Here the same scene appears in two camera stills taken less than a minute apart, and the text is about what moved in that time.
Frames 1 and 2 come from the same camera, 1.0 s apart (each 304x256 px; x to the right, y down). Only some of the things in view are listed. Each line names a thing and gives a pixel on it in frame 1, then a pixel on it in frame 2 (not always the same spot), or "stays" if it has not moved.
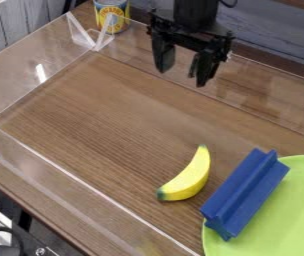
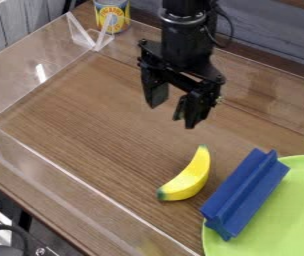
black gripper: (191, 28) -> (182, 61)
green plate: (286, 228) stays
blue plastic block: (243, 195) stays
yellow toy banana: (193, 182) stays
